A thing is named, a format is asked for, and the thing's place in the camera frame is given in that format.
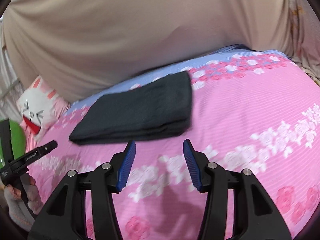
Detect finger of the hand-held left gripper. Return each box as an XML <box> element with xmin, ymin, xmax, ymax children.
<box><xmin>24</xmin><ymin>141</ymin><xmax>58</xmax><ymax>167</ymax></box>

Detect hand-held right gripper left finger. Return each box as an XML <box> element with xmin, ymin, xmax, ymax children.
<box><xmin>27</xmin><ymin>140</ymin><xmax>137</xmax><ymax>240</ymax></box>

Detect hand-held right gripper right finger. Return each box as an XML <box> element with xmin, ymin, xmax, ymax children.
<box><xmin>182</xmin><ymin>139</ymin><xmax>292</xmax><ymax>240</ymax></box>

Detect dark grey pants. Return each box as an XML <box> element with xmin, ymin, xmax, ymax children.
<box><xmin>69</xmin><ymin>70</ymin><xmax>193</xmax><ymax>146</ymax></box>

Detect person's left hand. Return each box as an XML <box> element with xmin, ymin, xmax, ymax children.
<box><xmin>4</xmin><ymin>174</ymin><xmax>42</xmax><ymax>232</ymax></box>

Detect green cushion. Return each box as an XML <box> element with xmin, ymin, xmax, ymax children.
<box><xmin>0</xmin><ymin>120</ymin><xmax>27</xmax><ymax>169</ymax></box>

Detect white cartoon rabbit pillow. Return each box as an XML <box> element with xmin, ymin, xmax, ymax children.
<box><xmin>16</xmin><ymin>75</ymin><xmax>72</xmax><ymax>143</ymax></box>

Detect pink floral bedsheet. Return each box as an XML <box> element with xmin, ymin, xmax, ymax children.
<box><xmin>25</xmin><ymin>44</ymin><xmax>320</xmax><ymax>240</ymax></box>

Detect beige curtain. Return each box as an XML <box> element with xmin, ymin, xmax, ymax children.
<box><xmin>1</xmin><ymin>0</ymin><xmax>304</xmax><ymax>103</ymax></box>

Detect pale yellow patterned cloth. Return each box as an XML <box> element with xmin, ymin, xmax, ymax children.
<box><xmin>287</xmin><ymin>0</ymin><xmax>320</xmax><ymax>85</ymax></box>

